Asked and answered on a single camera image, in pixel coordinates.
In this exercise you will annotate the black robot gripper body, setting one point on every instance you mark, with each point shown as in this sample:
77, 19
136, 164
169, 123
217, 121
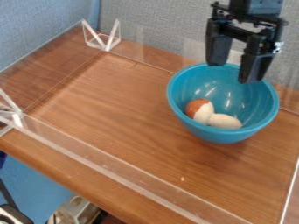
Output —
248, 17

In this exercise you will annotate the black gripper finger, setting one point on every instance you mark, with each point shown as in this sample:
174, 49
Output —
218, 44
256, 60

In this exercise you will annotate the blue plastic bowl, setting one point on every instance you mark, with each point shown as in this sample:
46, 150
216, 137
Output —
252, 102

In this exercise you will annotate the white brown-capped toy mushroom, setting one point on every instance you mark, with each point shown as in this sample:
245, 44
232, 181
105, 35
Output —
201, 111

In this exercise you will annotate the clear acrylic back barrier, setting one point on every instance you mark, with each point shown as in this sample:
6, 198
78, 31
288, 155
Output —
173, 52

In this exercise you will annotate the clear acrylic barrier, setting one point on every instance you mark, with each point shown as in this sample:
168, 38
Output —
173, 52
130, 192

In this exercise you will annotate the clear acrylic front barrier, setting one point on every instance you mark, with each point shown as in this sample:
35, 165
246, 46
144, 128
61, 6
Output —
130, 192

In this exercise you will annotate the white device under table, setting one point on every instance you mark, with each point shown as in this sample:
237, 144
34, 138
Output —
76, 211

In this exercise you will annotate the clear acrylic corner bracket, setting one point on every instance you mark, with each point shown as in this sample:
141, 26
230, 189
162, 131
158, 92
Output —
98, 40

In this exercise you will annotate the clear acrylic left bracket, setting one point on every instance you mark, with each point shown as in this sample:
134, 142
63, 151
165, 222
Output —
10, 108

